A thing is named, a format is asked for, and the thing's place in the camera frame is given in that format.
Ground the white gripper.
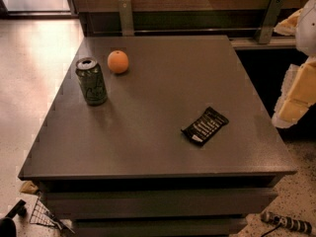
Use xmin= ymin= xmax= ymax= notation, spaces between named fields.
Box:
xmin=272 ymin=0 xmax=316 ymax=128

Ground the green soda can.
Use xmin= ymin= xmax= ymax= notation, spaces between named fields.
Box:
xmin=75 ymin=57 xmax=108 ymax=106

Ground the black snack packet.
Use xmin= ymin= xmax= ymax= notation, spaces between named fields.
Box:
xmin=182 ymin=107 xmax=229 ymax=146

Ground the grey drawer cabinet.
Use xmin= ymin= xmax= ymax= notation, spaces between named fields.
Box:
xmin=20 ymin=36 xmax=295 ymax=237

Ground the striped power strip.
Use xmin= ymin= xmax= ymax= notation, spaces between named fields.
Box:
xmin=261 ymin=211 xmax=316 ymax=235

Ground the orange fruit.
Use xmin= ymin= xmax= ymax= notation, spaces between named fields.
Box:
xmin=108 ymin=50 xmax=129 ymax=74

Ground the crumpled yellow paper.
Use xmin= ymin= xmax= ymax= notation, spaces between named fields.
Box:
xmin=20 ymin=181 xmax=39 ymax=195

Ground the black object on floor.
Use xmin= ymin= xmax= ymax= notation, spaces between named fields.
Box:
xmin=0 ymin=199 xmax=27 ymax=237

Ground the right metal wall bracket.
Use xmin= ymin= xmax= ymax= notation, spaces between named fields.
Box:
xmin=254 ymin=0 xmax=284 ymax=44

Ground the metal wall bracket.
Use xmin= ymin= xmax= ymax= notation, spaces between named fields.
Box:
xmin=118 ymin=0 xmax=134 ymax=37
xmin=254 ymin=0 xmax=284 ymax=44

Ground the left metal wall bracket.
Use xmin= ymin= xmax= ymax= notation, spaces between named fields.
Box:
xmin=118 ymin=0 xmax=134 ymax=37

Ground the wire mesh basket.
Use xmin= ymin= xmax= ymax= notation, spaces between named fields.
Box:
xmin=30 ymin=197 xmax=75 ymax=234

